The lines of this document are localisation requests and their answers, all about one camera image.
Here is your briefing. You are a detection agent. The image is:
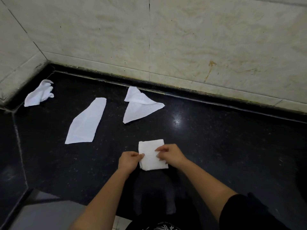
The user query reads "person's left hand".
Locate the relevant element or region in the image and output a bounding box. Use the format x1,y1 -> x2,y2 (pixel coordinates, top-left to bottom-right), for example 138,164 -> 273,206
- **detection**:
117,151 -> 145,175

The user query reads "person's right hand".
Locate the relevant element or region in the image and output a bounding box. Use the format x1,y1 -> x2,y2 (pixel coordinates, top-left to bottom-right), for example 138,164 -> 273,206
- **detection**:
155,144 -> 189,169

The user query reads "white terry cloth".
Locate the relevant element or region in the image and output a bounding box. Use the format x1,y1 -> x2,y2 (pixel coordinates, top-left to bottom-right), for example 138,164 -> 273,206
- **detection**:
138,139 -> 169,171

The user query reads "group of white cloths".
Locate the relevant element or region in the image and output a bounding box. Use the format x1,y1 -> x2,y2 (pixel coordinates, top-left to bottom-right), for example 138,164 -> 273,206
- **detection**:
24,79 -> 165,144

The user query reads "person's left forearm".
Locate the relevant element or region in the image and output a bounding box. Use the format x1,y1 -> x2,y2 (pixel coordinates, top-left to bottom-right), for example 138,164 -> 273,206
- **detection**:
69,169 -> 131,230

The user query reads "person's right forearm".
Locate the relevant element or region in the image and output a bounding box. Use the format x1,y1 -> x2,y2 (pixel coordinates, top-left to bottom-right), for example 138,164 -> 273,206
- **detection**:
180,159 -> 238,222

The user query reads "grey cabinet door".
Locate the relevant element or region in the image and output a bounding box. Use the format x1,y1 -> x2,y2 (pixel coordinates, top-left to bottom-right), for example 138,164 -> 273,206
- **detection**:
9,189 -> 87,230

